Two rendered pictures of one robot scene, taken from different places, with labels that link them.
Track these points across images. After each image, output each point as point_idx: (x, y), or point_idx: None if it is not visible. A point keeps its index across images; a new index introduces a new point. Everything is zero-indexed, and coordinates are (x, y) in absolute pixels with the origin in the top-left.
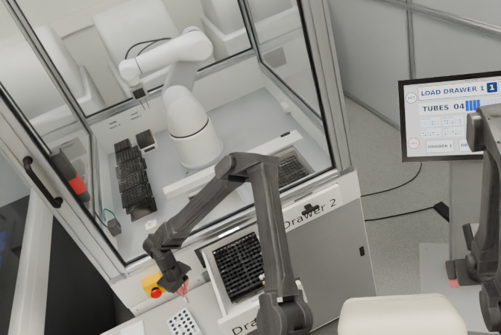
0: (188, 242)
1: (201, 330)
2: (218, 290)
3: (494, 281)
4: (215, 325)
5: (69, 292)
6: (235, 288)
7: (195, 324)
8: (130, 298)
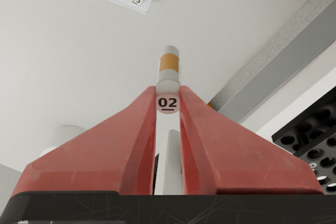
0: None
1: None
2: (304, 109)
3: None
4: (203, 13)
5: None
6: (330, 172)
7: None
8: None
